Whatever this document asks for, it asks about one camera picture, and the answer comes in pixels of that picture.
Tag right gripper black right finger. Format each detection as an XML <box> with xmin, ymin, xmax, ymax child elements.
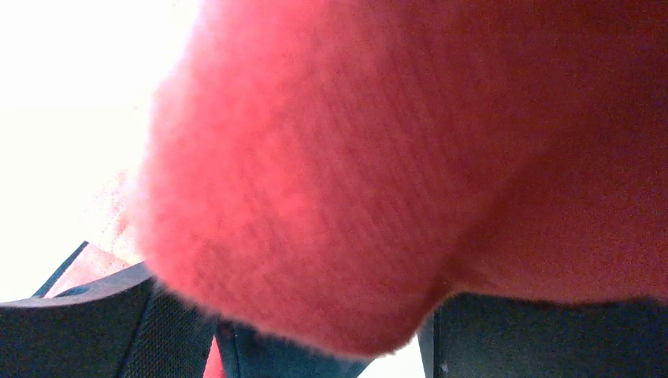
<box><xmin>418</xmin><ymin>295</ymin><xmax>667</xmax><ymax>377</ymax></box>

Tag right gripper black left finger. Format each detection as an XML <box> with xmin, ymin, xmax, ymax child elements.
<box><xmin>1</xmin><ymin>264</ymin><xmax>215</xmax><ymax>377</ymax></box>

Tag red garment on hanger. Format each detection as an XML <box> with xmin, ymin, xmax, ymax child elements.
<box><xmin>128</xmin><ymin>1</ymin><xmax>667</xmax><ymax>357</ymax></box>

